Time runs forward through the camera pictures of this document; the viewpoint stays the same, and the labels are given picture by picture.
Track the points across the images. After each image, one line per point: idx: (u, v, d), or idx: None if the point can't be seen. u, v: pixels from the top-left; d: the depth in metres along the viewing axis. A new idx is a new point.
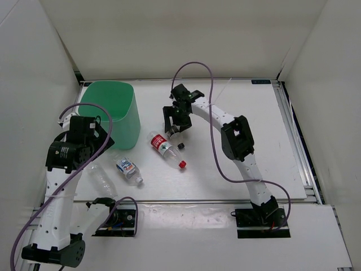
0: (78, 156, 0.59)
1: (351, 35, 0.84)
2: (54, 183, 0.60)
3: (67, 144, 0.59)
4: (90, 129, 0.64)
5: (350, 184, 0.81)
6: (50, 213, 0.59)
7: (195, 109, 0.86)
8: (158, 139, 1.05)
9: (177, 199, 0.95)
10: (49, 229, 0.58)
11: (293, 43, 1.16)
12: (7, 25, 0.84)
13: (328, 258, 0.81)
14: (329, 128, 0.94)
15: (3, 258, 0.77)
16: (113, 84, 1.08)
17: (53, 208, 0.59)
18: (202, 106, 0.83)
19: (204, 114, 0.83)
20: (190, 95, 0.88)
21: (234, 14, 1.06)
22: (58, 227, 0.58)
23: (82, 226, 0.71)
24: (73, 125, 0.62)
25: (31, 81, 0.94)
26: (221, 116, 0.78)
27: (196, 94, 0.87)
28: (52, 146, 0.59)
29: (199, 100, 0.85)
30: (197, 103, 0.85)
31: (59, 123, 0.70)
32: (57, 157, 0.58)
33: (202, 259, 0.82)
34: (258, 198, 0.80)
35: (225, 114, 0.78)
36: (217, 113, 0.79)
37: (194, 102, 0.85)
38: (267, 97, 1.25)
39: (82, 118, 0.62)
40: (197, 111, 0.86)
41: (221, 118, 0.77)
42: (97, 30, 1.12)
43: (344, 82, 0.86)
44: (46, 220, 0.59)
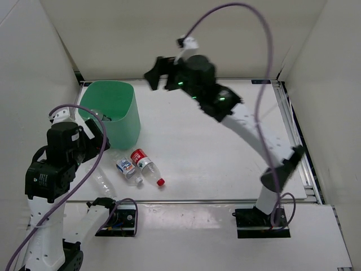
0: (59, 180, 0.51)
1: (350, 34, 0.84)
2: (38, 212, 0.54)
3: (46, 169, 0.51)
4: (73, 141, 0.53)
5: (350, 184, 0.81)
6: (39, 241, 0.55)
7: (227, 122, 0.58)
8: (136, 154, 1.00)
9: (177, 199, 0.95)
10: (39, 257, 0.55)
11: (293, 42, 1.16)
12: (7, 25, 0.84)
13: (327, 258, 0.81)
14: (330, 128, 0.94)
15: (3, 258, 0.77)
16: (115, 84, 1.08)
17: (41, 237, 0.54)
18: (244, 122, 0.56)
19: (247, 134, 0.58)
20: (221, 97, 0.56)
21: (234, 14, 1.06)
22: (48, 254, 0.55)
23: (80, 233, 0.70)
24: (50, 141, 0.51)
25: (31, 81, 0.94)
26: (275, 144, 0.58)
27: (228, 95, 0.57)
28: (30, 172, 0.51)
29: (238, 110, 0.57)
30: (237, 118, 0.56)
31: (51, 121, 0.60)
32: (36, 185, 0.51)
33: (202, 259, 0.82)
34: (267, 208, 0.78)
35: (280, 143, 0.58)
36: (269, 139, 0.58)
37: (232, 116, 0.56)
38: (267, 97, 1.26)
39: (60, 132, 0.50)
40: (229, 125, 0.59)
41: (277, 150, 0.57)
42: (97, 29, 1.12)
43: (344, 81, 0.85)
44: (36, 248, 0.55)
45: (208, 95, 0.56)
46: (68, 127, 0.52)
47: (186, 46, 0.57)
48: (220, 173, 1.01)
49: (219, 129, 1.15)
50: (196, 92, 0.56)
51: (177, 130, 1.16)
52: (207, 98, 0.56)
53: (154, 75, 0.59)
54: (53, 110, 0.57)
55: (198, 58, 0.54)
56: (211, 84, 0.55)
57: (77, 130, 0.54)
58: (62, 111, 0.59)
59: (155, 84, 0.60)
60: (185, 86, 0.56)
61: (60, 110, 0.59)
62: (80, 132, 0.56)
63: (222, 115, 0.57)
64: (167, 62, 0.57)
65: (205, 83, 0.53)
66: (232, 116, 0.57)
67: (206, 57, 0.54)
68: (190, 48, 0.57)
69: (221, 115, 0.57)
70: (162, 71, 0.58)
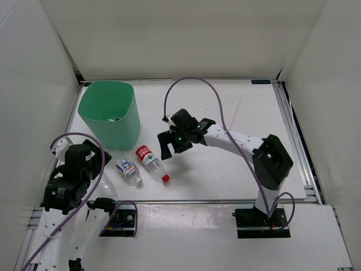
0: (74, 195, 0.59)
1: (350, 35, 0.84)
2: (52, 223, 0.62)
3: (63, 184, 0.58)
4: (86, 161, 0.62)
5: (350, 184, 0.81)
6: (49, 252, 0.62)
7: (210, 143, 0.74)
8: (144, 149, 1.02)
9: (176, 199, 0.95)
10: (48, 268, 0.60)
11: (293, 43, 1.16)
12: (7, 25, 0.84)
13: (327, 258, 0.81)
14: (330, 128, 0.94)
15: (4, 258, 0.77)
16: (115, 84, 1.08)
17: (52, 248, 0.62)
18: (218, 134, 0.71)
19: (225, 145, 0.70)
20: (199, 125, 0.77)
21: (234, 14, 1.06)
22: (56, 265, 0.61)
23: (80, 248, 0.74)
24: (68, 160, 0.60)
25: (31, 81, 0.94)
26: (246, 140, 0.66)
27: (206, 122, 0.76)
28: (49, 187, 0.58)
29: (211, 129, 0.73)
30: (211, 134, 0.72)
31: (53, 152, 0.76)
32: (54, 198, 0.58)
33: (202, 258, 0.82)
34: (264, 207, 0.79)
35: (250, 138, 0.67)
36: (240, 138, 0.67)
37: (207, 133, 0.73)
38: (267, 97, 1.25)
39: (77, 152, 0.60)
40: (212, 143, 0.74)
41: (247, 143, 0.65)
42: (97, 29, 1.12)
43: (344, 82, 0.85)
44: (45, 258, 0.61)
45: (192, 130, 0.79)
46: (83, 148, 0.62)
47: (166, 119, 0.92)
48: (220, 173, 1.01)
49: None
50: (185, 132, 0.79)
51: None
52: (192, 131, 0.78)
53: (163, 147, 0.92)
54: (53, 142, 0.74)
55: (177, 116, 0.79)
56: (190, 122, 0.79)
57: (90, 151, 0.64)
58: (60, 141, 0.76)
59: (165, 149, 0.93)
60: (183, 135, 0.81)
61: (58, 140, 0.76)
62: (95, 153, 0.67)
63: (204, 139, 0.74)
64: (164, 135, 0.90)
65: (185, 123, 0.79)
66: (206, 134, 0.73)
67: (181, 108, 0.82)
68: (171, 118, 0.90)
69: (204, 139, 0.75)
70: (165, 141, 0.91)
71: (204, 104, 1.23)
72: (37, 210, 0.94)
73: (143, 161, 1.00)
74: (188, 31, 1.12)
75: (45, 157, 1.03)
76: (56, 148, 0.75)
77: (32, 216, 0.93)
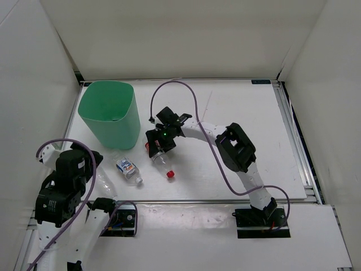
0: (66, 206, 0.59)
1: (350, 35, 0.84)
2: (46, 236, 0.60)
3: (54, 196, 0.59)
4: (79, 169, 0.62)
5: (350, 183, 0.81)
6: (45, 264, 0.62)
7: (186, 133, 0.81)
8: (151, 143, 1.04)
9: (176, 199, 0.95)
10: None
11: (294, 42, 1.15)
12: (7, 25, 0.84)
13: (328, 259, 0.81)
14: (330, 128, 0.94)
15: (3, 258, 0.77)
16: (114, 84, 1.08)
17: (48, 259, 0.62)
18: (192, 125, 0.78)
19: (197, 134, 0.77)
20: (178, 119, 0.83)
21: (234, 14, 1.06)
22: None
23: (80, 251, 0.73)
24: (60, 170, 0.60)
25: (30, 81, 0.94)
26: (213, 129, 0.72)
27: (183, 117, 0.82)
28: (40, 199, 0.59)
29: (188, 121, 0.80)
30: (185, 125, 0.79)
31: (39, 160, 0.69)
32: (45, 210, 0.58)
33: (202, 258, 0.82)
34: (260, 203, 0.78)
35: (216, 127, 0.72)
36: (208, 127, 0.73)
37: (183, 125, 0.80)
38: (267, 97, 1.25)
39: (68, 161, 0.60)
40: (188, 133, 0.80)
41: (214, 131, 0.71)
42: (97, 30, 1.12)
43: (344, 82, 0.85)
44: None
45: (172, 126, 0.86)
46: (75, 157, 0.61)
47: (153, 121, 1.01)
48: (219, 173, 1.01)
49: None
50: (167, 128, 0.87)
51: None
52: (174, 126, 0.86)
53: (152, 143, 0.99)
54: (40, 149, 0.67)
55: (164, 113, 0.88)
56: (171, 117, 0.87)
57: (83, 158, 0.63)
58: (46, 148, 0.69)
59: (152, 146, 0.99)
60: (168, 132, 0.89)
61: (43, 148, 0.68)
62: (87, 158, 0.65)
63: (182, 131, 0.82)
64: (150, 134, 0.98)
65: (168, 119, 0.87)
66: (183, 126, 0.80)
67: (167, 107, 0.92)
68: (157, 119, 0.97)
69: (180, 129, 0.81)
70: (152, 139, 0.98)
71: (204, 104, 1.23)
72: None
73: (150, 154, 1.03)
74: (188, 31, 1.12)
75: None
76: (42, 156, 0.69)
77: (32, 216, 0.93)
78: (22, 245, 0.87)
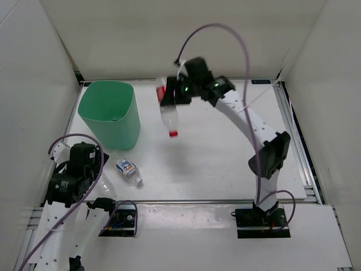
0: (77, 189, 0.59)
1: (350, 35, 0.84)
2: (54, 216, 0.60)
3: (67, 178, 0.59)
4: (90, 158, 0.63)
5: (350, 183, 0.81)
6: (49, 246, 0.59)
7: (223, 108, 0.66)
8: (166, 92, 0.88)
9: (176, 199, 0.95)
10: (48, 262, 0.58)
11: (293, 43, 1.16)
12: (7, 25, 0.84)
13: (327, 258, 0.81)
14: (330, 128, 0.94)
15: (3, 258, 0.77)
16: (114, 84, 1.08)
17: (53, 242, 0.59)
18: (234, 105, 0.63)
19: (235, 117, 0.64)
20: (216, 83, 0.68)
21: (234, 14, 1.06)
22: (57, 259, 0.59)
23: (80, 246, 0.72)
24: (73, 155, 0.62)
25: (31, 81, 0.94)
26: (260, 127, 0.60)
27: (223, 82, 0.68)
28: (52, 180, 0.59)
29: (229, 96, 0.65)
30: (227, 101, 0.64)
31: (51, 157, 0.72)
32: (57, 191, 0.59)
33: (202, 258, 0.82)
34: (264, 205, 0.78)
35: (265, 127, 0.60)
36: (255, 122, 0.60)
37: (222, 99, 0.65)
38: (267, 97, 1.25)
39: (82, 148, 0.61)
40: (224, 109, 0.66)
41: (260, 132, 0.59)
42: (97, 29, 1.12)
43: (344, 82, 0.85)
44: (46, 252, 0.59)
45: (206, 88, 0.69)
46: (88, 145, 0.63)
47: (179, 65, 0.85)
48: (220, 173, 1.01)
49: (220, 129, 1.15)
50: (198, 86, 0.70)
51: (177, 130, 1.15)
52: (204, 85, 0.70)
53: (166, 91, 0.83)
54: (51, 147, 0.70)
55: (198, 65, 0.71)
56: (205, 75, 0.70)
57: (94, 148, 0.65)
58: (57, 145, 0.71)
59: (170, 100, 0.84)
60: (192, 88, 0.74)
61: (55, 145, 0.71)
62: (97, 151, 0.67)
63: (215, 100, 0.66)
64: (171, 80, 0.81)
65: (199, 74, 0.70)
66: (223, 100, 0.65)
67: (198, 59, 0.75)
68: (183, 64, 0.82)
69: (215, 99, 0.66)
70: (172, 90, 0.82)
71: (204, 104, 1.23)
72: (37, 210, 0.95)
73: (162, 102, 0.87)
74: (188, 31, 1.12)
75: (45, 157, 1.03)
76: (53, 153, 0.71)
77: (32, 216, 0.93)
78: (22, 245, 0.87)
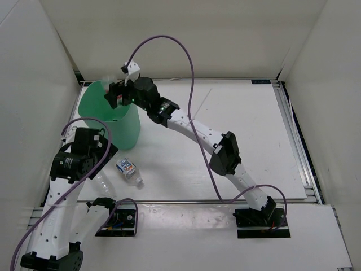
0: (80, 167, 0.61)
1: (350, 35, 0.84)
2: (57, 192, 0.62)
3: (71, 155, 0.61)
4: (95, 140, 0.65)
5: (350, 184, 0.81)
6: (51, 222, 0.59)
7: (172, 126, 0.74)
8: None
9: (176, 199, 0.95)
10: (48, 238, 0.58)
11: (293, 43, 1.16)
12: (7, 25, 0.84)
13: (327, 258, 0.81)
14: (329, 128, 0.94)
15: (3, 258, 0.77)
16: None
17: (54, 218, 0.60)
18: (181, 121, 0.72)
19: (185, 131, 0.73)
20: (163, 108, 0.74)
21: (234, 14, 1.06)
22: (57, 236, 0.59)
23: (80, 233, 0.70)
24: (78, 136, 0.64)
25: (31, 81, 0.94)
26: (207, 134, 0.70)
27: (168, 105, 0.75)
28: (57, 157, 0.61)
29: (175, 114, 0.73)
30: (174, 119, 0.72)
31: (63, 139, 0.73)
32: (61, 167, 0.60)
33: (202, 258, 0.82)
34: (256, 203, 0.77)
35: (212, 132, 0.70)
36: (202, 130, 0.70)
37: (170, 119, 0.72)
38: (267, 96, 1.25)
39: (87, 130, 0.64)
40: (174, 127, 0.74)
41: (209, 137, 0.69)
42: (98, 27, 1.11)
43: (344, 82, 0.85)
44: (47, 229, 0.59)
45: (154, 109, 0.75)
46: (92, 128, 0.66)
47: (130, 71, 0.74)
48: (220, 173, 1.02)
49: (220, 129, 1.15)
50: (145, 105, 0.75)
51: (177, 130, 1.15)
52: (153, 109, 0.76)
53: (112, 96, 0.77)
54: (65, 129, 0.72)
55: (150, 93, 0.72)
56: (154, 98, 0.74)
57: (98, 132, 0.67)
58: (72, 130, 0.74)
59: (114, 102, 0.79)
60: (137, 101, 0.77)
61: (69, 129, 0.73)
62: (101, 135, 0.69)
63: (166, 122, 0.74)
64: (118, 85, 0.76)
65: (150, 99, 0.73)
66: (171, 119, 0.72)
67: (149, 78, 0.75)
68: (135, 72, 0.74)
69: (165, 122, 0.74)
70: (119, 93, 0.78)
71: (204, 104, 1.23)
72: (37, 210, 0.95)
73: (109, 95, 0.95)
74: (188, 31, 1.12)
75: (45, 157, 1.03)
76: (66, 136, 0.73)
77: (32, 216, 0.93)
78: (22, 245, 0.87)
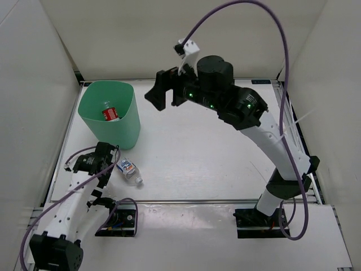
0: (98, 166, 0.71)
1: (351, 35, 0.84)
2: (76, 182, 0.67)
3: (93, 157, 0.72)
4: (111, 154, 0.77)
5: (350, 184, 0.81)
6: (66, 206, 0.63)
7: (248, 131, 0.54)
8: (110, 114, 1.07)
9: (176, 199, 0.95)
10: (62, 219, 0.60)
11: (293, 42, 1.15)
12: (7, 25, 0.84)
13: (327, 258, 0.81)
14: (330, 128, 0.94)
15: (3, 258, 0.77)
16: (114, 84, 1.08)
17: (71, 201, 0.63)
18: (271, 135, 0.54)
19: (269, 147, 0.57)
20: (249, 104, 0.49)
21: (234, 14, 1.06)
22: (70, 217, 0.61)
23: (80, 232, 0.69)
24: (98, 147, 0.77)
25: (30, 81, 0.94)
26: (297, 158, 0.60)
27: (255, 100, 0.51)
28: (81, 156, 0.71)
29: (265, 121, 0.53)
30: (264, 130, 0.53)
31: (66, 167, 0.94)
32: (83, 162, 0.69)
33: (202, 258, 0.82)
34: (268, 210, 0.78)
35: (300, 156, 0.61)
36: (294, 152, 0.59)
37: (259, 126, 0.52)
38: (267, 96, 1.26)
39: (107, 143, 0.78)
40: (252, 135, 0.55)
41: (298, 162, 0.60)
42: (98, 27, 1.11)
43: (344, 82, 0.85)
44: (61, 211, 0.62)
45: None
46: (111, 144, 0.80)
47: (187, 53, 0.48)
48: (220, 173, 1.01)
49: (220, 129, 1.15)
50: (212, 99, 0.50)
51: (177, 130, 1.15)
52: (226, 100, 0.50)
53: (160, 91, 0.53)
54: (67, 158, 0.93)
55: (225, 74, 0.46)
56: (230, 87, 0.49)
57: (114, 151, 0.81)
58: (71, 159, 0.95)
59: (162, 101, 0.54)
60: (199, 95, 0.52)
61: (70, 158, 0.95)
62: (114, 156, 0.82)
63: (246, 121, 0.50)
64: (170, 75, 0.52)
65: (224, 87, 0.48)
66: (260, 126, 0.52)
67: (220, 57, 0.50)
68: (192, 55, 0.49)
69: (246, 122, 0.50)
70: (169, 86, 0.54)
71: None
72: (37, 210, 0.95)
73: (113, 117, 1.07)
74: (188, 31, 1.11)
75: (45, 157, 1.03)
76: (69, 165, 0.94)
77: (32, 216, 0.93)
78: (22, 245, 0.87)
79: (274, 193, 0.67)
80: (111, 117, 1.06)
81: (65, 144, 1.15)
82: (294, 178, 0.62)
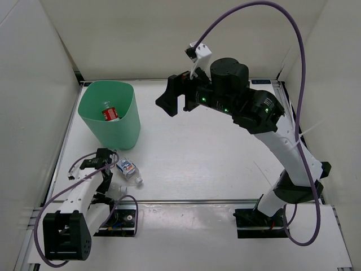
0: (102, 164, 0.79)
1: (351, 35, 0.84)
2: (84, 173, 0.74)
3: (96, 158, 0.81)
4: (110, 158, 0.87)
5: (350, 184, 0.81)
6: (77, 190, 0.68)
7: (264, 135, 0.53)
8: (110, 114, 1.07)
9: (176, 199, 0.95)
10: (74, 199, 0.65)
11: (293, 42, 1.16)
12: (7, 25, 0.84)
13: (327, 258, 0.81)
14: (330, 128, 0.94)
15: (3, 258, 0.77)
16: (113, 84, 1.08)
17: (81, 187, 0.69)
18: (287, 140, 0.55)
19: (284, 153, 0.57)
20: (266, 108, 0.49)
21: (234, 14, 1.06)
22: (82, 199, 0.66)
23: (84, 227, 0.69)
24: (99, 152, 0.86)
25: (30, 81, 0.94)
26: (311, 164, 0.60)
27: (272, 104, 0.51)
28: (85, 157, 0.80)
29: (282, 127, 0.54)
30: (281, 134, 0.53)
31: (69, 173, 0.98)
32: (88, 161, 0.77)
33: (202, 258, 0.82)
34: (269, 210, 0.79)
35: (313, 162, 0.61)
36: (308, 158, 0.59)
37: (276, 131, 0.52)
38: None
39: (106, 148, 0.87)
40: (269, 139, 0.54)
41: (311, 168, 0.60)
42: (98, 27, 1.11)
43: (344, 82, 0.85)
44: (73, 195, 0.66)
45: None
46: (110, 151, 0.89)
47: (199, 56, 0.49)
48: (220, 173, 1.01)
49: (220, 129, 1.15)
50: (226, 103, 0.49)
51: (177, 130, 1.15)
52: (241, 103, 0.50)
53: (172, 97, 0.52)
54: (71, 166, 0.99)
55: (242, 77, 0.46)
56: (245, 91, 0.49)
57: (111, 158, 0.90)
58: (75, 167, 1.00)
59: (175, 106, 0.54)
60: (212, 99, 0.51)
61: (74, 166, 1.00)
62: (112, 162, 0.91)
63: (264, 125, 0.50)
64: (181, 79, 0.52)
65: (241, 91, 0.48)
66: (276, 132, 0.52)
67: (233, 58, 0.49)
68: (204, 58, 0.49)
69: (264, 126, 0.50)
70: (181, 91, 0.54)
71: None
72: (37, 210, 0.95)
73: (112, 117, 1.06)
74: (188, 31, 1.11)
75: (45, 157, 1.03)
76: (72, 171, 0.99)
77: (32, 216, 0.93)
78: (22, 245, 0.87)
79: (281, 197, 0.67)
80: (111, 117, 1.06)
81: (65, 144, 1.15)
82: (305, 184, 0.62)
